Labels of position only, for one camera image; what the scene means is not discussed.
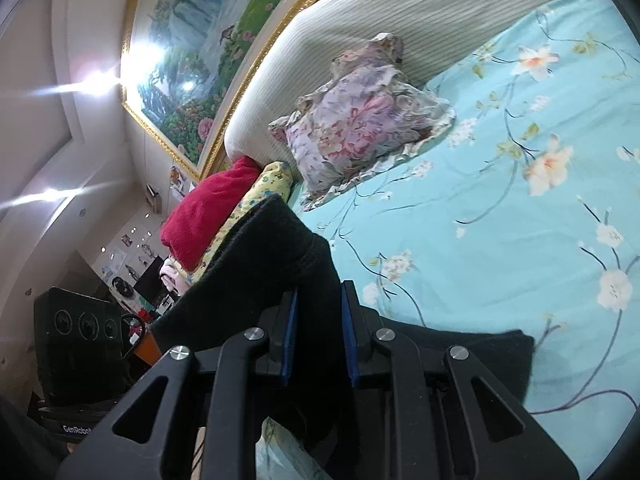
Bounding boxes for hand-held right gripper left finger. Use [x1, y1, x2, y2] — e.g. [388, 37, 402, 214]
[55, 285, 301, 480]

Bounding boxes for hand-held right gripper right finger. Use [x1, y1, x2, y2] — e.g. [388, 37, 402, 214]
[340, 280, 581, 480]

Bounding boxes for black pants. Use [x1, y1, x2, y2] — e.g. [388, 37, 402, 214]
[150, 194, 536, 461]

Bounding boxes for orange wooden furniture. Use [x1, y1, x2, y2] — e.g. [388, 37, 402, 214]
[131, 332, 163, 367]

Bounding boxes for pink white cloth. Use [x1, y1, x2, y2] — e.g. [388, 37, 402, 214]
[160, 257, 190, 292]

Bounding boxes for red plush pillow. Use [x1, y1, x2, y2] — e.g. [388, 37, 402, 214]
[160, 156, 261, 271]

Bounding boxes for yellow printed pillow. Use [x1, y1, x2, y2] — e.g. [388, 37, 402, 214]
[192, 161, 296, 283]

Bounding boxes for light blue floral bed sheet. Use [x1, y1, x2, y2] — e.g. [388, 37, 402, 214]
[255, 0, 640, 480]

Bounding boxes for purple floral ruffled pillow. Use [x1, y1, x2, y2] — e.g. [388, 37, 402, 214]
[269, 62, 457, 211]

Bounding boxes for grey floral ruffled pillow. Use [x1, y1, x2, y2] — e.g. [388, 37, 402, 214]
[331, 32, 407, 78]

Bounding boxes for gold framed landscape painting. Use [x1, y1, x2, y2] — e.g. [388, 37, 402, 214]
[120, 0, 371, 181]

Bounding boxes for white ribbed headboard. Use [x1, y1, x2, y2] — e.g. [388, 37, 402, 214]
[224, 0, 608, 181]

